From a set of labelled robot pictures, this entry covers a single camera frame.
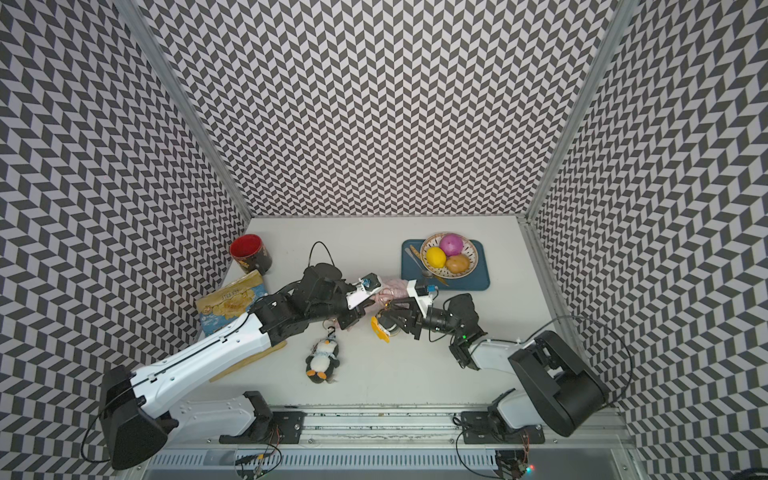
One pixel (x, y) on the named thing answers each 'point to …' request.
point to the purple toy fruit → (451, 244)
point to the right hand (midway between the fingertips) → (387, 313)
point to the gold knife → (419, 256)
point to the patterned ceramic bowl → (469, 249)
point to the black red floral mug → (250, 253)
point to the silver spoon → (425, 273)
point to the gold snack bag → (227, 306)
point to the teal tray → (476, 280)
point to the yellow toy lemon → (436, 257)
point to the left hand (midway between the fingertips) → (367, 300)
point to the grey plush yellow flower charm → (384, 327)
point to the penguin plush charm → (322, 361)
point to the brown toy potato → (457, 264)
